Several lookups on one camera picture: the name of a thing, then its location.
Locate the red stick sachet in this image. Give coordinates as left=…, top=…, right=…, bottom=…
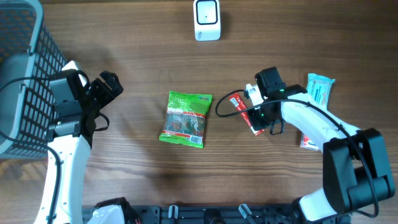
left=229, top=93, right=264, bottom=136

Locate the pink tissue pack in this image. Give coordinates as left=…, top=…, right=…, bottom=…
left=300, top=133, right=320, bottom=151

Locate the mint wet wipes pack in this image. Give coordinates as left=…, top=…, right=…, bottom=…
left=306, top=73, right=335, bottom=109

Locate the green snack bag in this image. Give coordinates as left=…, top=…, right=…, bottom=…
left=159, top=91, right=212, bottom=148

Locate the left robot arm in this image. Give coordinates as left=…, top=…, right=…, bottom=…
left=35, top=61, right=124, bottom=223

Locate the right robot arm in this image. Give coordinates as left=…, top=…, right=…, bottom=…
left=244, top=67, right=396, bottom=223

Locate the white barcode scanner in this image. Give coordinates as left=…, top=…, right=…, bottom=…
left=193, top=0, right=221, bottom=42

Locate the grey mesh basket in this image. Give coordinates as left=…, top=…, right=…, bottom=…
left=1, top=0, right=67, bottom=159

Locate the left camera cable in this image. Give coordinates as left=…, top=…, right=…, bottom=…
left=0, top=70, right=110, bottom=224

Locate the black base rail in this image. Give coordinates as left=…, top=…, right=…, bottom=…
left=82, top=203, right=351, bottom=224

